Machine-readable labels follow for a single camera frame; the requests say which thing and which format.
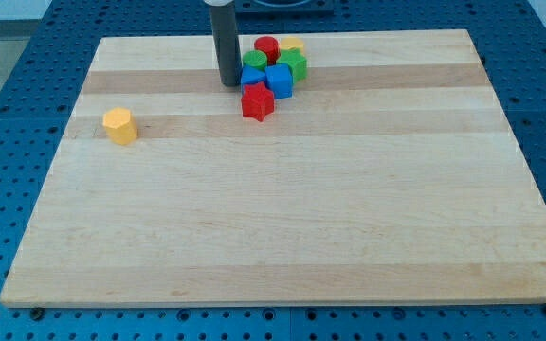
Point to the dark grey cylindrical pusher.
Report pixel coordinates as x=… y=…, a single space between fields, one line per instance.
x=226 y=41

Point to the blue triangle block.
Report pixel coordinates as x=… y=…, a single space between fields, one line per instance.
x=251 y=76

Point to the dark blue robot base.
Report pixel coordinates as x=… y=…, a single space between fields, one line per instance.
x=284 y=6

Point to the green star block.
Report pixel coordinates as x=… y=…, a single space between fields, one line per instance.
x=296 y=63

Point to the red star block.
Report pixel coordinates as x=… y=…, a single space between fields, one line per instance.
x=257 y=101

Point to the green cylinder block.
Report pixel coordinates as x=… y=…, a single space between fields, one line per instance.
x=255 y=59

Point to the red cylinder block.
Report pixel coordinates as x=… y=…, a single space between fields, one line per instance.
x=270 y=47

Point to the yellow cylinder block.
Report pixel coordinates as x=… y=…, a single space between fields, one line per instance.
x=292 y=43

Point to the blue cube block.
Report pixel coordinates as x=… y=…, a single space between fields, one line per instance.
x=279 y=80

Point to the yellow hexagon block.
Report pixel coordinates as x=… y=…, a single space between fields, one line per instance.
x=120 y=126

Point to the wooden board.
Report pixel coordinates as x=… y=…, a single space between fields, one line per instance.
x=391 y=177

